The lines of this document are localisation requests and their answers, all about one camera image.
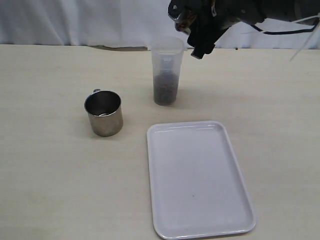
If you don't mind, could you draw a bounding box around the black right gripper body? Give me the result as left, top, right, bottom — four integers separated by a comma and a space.
211, 0, 265, 28

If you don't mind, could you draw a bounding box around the steel mug with kibble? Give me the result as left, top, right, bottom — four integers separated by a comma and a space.
175, 9, 197, 35

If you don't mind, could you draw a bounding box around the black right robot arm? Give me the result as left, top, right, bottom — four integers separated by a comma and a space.
167, 0, 320, 60

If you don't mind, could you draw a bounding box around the white curtain backdrop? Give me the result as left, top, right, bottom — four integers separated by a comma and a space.
0, 0, 320, 49

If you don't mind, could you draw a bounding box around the translucent plastic tall container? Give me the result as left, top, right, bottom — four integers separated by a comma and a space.
151, 36, 185, 106

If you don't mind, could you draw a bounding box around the white plastic tray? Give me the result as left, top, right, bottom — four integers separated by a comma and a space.
146, 120, 257, 240

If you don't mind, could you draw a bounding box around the black right cable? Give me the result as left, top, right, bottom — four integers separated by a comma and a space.
249, 21, 320, 36

